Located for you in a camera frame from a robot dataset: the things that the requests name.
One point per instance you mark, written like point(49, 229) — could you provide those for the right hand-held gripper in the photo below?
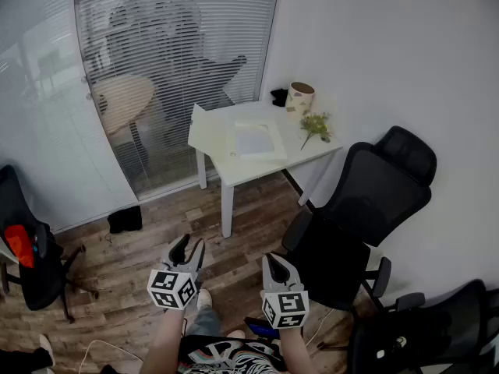
point(286, 308)

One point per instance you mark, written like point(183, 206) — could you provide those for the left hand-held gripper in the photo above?
point(171, 286)

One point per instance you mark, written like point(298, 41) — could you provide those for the cream folder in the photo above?
point(210, 135)

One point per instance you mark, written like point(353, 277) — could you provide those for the person's right forearm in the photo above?
point(296, 353)

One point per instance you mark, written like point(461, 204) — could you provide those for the person's left forearm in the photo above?
point(163, 341)

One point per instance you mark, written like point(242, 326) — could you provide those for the person's white sneaker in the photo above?
point(204, 299)
point(236, 334)

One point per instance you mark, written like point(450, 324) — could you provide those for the black device blue screen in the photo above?
point(261, 329)

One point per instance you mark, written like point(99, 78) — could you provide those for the black floor cloth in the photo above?
point(124, 219)

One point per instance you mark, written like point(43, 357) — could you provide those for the person's jeans leg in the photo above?
point(204, 322)

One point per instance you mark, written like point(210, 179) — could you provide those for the person's printed shirt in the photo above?
point(234, 360)

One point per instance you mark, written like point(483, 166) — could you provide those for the black mesh headrest office chair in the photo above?
point(370, 193)

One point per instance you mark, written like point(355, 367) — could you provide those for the white table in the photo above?
point(308, 150)

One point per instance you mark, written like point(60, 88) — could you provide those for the black swivel office chair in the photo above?
point(39, 283)

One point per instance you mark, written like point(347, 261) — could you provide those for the artificial flower bouquet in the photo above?
point(315, 125)

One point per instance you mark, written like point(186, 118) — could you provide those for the round wooden table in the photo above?
point(124, 99)

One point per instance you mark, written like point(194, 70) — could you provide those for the orange object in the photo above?
point(19, 245)

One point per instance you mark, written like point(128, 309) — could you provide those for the black armrest office chair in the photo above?
point(436, 333)

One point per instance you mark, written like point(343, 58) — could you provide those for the cream patterned vase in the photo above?
point(298, 103)

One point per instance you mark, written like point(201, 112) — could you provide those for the black cloth bundle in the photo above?
point(279, 96)

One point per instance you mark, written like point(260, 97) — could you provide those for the grey window blinds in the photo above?
point(218, 22)

